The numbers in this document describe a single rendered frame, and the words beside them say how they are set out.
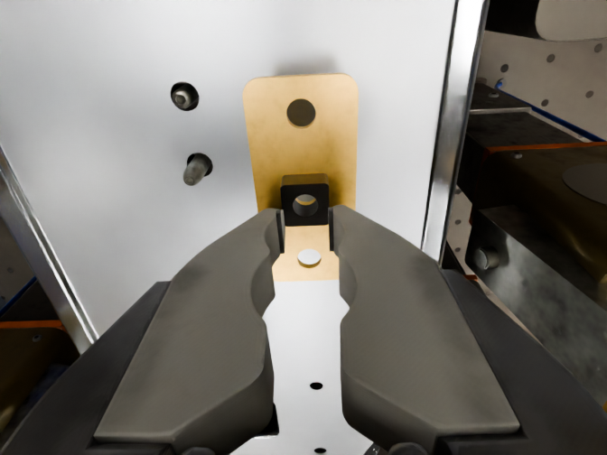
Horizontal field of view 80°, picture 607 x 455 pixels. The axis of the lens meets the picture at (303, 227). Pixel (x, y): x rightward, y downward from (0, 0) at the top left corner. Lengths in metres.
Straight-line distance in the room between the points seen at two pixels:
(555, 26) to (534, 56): 0.32
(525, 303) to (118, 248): 0.20
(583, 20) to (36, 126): 0.23
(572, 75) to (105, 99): 0.49
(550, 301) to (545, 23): 0.12
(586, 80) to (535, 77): 0.06
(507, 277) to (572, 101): 0.38
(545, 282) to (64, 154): 0.22
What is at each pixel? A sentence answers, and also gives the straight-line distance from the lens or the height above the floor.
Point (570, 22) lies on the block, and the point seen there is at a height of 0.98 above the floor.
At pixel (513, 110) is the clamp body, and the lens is 0.38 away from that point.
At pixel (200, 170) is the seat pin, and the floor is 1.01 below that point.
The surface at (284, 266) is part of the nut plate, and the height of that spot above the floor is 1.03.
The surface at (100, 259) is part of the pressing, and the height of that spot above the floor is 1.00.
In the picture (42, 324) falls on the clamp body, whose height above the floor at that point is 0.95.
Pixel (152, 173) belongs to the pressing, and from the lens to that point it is 0.18.
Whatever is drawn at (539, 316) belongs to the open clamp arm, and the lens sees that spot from 0.20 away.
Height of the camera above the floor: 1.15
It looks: 58 degrees down
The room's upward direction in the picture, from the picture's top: 178 degrees counter-clockwise
